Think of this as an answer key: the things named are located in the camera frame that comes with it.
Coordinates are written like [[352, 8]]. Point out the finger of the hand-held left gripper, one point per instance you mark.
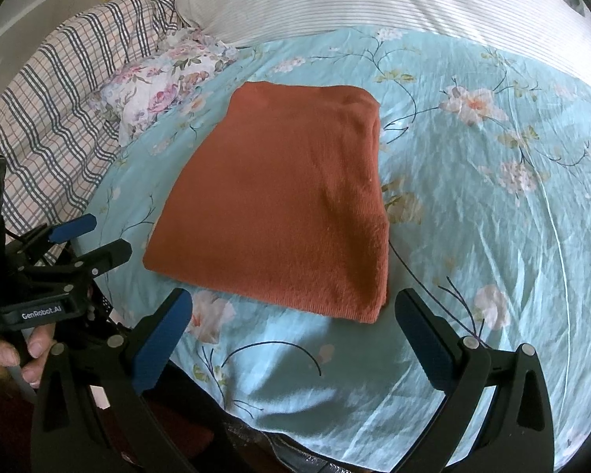
[[74, 227], [109, 254]]

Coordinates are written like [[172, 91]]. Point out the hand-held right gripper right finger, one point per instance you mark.
[[431, 342]]

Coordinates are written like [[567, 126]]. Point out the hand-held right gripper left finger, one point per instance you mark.
[[161, 342]]

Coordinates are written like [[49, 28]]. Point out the rust orange knit sweater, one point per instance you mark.
[[276, 197]]

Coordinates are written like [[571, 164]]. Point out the person's left hand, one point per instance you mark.
[[10, 352]]

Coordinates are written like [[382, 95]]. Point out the plaid checked blanket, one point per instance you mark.
[[54, 108]]

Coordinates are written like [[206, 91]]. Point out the light blue floral bed sheet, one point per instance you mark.
[[473, 207]]

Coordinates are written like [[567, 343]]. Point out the white floral pillowcase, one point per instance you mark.
[[152, 88]]

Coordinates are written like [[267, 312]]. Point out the white striped pillow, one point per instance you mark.
[[374, 0]]

